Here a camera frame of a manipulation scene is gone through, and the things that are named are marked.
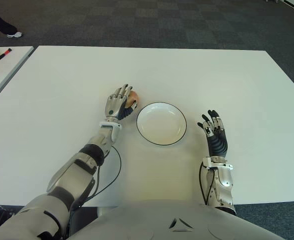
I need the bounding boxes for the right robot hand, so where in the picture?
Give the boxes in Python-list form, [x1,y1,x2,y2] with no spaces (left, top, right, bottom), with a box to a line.
[197,109,229,159]

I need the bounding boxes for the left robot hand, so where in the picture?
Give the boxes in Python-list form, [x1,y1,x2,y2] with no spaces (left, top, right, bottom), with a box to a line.
[104,83,139,121]

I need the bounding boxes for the yellow-red apple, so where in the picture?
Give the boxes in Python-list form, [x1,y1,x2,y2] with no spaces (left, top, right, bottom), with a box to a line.
[126,91,140,108]

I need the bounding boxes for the white plate black rim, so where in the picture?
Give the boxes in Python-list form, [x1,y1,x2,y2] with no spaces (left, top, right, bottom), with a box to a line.
[136,101,188,147]

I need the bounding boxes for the grey robot torso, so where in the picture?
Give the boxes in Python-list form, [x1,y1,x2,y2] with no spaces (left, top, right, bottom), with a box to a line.
[69,198,285,240]

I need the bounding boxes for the white table leg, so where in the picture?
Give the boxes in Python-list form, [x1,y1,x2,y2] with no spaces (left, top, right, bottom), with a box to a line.
[96,206,120,217]

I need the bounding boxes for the red and black marker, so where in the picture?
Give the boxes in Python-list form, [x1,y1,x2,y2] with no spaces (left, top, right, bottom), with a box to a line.
[0,47,12,61]

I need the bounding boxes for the person leg dark trousers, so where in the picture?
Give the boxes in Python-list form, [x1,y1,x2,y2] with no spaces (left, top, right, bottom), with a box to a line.
[0,4,18,36]

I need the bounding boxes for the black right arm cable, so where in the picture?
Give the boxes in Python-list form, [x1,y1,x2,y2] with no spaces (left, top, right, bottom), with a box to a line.
[199,163,216,206]

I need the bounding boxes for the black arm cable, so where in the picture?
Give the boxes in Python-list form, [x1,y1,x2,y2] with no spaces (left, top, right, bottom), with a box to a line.
[71,146,122,208]
[199,163,216,206]

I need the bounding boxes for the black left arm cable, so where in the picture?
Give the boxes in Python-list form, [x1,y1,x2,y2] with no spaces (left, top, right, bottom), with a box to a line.
[71,146,122,208]

